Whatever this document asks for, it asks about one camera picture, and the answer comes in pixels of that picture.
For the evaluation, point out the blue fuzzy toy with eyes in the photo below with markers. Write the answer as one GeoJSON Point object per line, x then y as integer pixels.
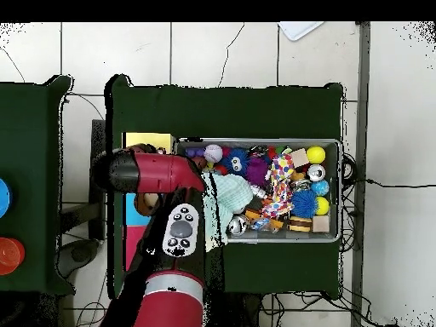
{"type": "Point", "coordinates": [240, 156]}

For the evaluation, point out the blue spiky pom ball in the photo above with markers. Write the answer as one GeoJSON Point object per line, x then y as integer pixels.
{"type": "Point", "coordinates": [304, 203]}

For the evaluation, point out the white tray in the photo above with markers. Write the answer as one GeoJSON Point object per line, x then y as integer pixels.
{"type": "Point", "coordinates": [298, 29]}

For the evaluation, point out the yellow ball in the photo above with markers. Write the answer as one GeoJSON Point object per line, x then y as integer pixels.
{"type": "Point", "coordinates": [323, 206]}
{"type": "Point", "coordinates": [316, 155]}

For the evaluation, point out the grey floor rail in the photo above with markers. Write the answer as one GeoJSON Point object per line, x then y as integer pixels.
{"type": "Point", "coordinates": [361, 102]}

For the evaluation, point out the silver drink can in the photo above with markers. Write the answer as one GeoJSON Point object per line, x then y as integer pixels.
{"type": "Point", "coordinates": [316, 172]}

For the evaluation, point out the colourful dotted cloth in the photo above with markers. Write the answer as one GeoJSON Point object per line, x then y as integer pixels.
{"type": "Point", "coordinates": [282, 170]}

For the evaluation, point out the purple spiky toy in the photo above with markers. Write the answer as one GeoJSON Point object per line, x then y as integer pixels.
{"type": "Point", "coordinates": [257, 172]}

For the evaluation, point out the blue disc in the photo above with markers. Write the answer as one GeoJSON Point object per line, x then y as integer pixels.
{"type": "Point", "coordinates": [4, 197]}

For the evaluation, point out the wooden box with three holes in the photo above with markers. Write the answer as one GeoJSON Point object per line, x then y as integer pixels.
{"type": "Point", "coordinates": [150, 139]}

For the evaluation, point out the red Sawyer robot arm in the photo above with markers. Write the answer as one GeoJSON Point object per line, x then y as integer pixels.
{"type": "Point", "coordinates": [163, 170]}

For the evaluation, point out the wooden block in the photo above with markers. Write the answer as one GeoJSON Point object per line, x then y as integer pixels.
{"type": "Point", "coordinates": [299, 157]}

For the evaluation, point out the dark green tablecloth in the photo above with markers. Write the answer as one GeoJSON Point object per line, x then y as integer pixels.
{"type": "Point", "coordinates": [30, 136]}
{"type": "Point", "coordinates": [221, 112]}

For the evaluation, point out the red disc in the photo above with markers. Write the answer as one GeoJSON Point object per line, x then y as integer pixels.
{"type": "Point", "coordinates": [10, 255]}

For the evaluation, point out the white toy baseball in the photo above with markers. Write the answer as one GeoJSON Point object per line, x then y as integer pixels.
{"type": "Point", "coordinates": [213, 153]}

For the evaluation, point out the mint waffle cloth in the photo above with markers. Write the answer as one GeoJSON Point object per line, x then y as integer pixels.
{"type": "Point", "coordinates": [231, 194]}

